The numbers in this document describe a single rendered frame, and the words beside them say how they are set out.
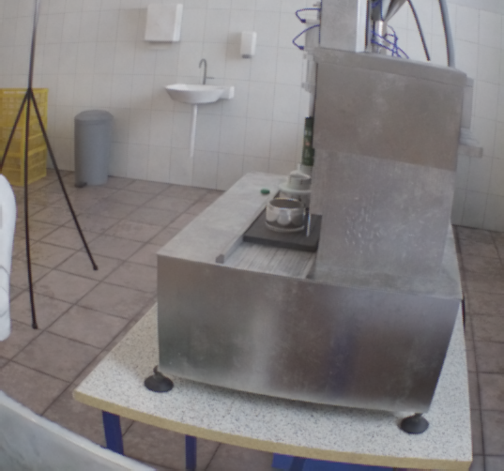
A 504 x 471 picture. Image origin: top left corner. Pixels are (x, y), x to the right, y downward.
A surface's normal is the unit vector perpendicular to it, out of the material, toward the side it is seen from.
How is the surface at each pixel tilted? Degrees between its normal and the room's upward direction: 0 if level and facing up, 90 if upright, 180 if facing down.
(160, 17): 90
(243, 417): 0
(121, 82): 90
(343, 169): 90
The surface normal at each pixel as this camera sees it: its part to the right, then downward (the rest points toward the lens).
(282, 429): 0.07, -0.95
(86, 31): -0.24, 0.28
